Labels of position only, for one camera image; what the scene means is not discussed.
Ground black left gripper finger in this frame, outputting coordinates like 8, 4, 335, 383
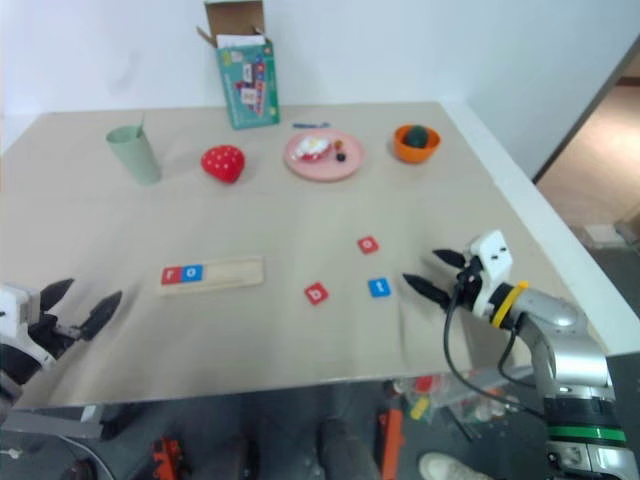
41, 278, 76, 314
78, 290, 123, 342

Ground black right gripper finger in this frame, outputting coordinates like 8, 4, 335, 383
432, 248, 466, 269
401, 272, 455, 308

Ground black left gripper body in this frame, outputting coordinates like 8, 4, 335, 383
27, 309, 84, 359

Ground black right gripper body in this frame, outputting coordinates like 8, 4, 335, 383
449, 254, 482, 310

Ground red and blue letter blocks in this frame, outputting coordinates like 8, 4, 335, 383
158, 255, 265, 297

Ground clear bag of toys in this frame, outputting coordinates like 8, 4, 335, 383
391, 370, 507, 427

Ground orange bowl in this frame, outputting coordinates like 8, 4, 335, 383
392, 123, 442, 165

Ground dark green toy avocado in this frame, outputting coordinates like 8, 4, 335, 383
403, 124, 433, 149

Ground beige table cover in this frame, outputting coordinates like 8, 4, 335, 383
0, 101, 609, 410

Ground orange tool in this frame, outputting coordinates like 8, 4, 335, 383
376, 407, 407, 477

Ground pink plate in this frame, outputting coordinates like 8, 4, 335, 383
283, 130, 367, 183

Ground pale green cup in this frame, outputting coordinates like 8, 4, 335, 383
105, 124, 163, 187

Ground orange and black device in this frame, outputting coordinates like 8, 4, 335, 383
151, 436, 192, 480

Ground white and red toy food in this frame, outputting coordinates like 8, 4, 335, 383
291, 135, 332, 164

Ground white shoe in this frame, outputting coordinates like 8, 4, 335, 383
418, 451, 495, 480

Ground red toy strawberry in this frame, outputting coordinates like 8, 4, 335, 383
200, 144, 247, 185

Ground green cardboard toy box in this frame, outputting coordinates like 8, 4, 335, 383
195, 0, 282, 132

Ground white paper sheets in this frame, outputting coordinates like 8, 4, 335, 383
215, 31, 265, 51

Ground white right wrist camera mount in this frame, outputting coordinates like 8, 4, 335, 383
463, 229, 516, 319

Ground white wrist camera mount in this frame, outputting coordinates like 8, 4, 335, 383
463, 229, 516, 319
0, 283, 55, 374

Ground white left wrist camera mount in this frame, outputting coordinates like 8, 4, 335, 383
0, 283, 55, 374

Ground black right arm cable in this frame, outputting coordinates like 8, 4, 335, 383
443, 292, 547, 417

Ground grey table frame beam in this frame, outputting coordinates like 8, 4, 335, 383
0, 403, 104, 440

